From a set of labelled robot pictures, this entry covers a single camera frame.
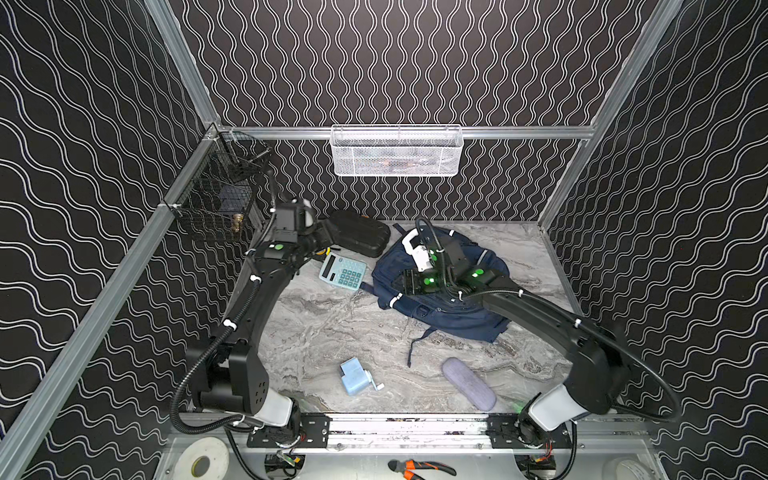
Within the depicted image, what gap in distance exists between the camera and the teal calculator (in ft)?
3.37

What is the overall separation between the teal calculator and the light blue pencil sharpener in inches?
10.8

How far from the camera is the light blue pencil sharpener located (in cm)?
80
